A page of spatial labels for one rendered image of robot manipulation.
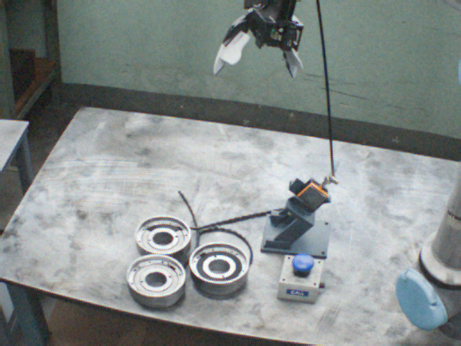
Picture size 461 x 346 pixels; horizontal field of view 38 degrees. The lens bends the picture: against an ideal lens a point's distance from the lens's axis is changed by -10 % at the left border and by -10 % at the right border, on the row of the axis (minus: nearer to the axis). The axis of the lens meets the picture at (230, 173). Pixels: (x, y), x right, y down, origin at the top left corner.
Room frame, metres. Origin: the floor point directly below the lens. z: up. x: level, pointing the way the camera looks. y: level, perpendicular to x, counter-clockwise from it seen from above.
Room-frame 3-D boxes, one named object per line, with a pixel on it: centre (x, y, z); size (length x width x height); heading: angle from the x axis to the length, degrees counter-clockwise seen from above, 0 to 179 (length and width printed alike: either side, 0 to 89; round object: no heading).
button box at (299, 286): (0.88, -0.14, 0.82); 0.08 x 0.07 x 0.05; 79
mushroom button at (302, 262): (0.89, -0.13, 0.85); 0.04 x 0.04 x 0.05
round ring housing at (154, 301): (0.87, 0.13, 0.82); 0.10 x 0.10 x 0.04
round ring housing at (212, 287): (0.91, 0.02, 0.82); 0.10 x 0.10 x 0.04
